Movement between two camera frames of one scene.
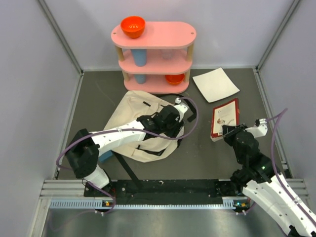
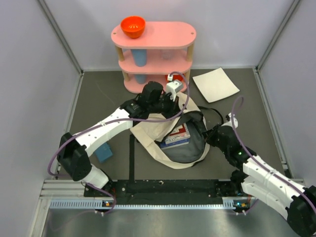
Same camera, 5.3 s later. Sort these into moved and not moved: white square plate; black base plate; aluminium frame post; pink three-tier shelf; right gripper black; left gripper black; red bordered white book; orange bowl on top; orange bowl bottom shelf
Moved: red bordered white book; left gripper black; right gripper black
Not moved: white square plate; black base plate; aluminium frame post; orange bowl on top; pink three-tier shelf; orange bowl bottom shelf
